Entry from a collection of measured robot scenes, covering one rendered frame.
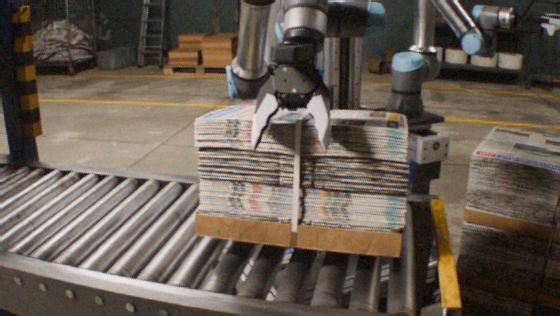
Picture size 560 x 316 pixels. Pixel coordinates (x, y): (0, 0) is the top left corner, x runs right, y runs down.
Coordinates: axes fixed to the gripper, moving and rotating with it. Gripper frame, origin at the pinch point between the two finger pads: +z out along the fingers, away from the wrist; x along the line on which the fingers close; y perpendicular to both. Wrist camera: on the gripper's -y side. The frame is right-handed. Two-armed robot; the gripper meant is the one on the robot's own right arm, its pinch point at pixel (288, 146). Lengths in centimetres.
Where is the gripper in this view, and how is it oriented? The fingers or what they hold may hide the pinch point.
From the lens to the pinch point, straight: 77.4
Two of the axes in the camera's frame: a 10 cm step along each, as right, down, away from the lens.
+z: -1.1, 9.6, -2.6
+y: 1.9, 2.8, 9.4
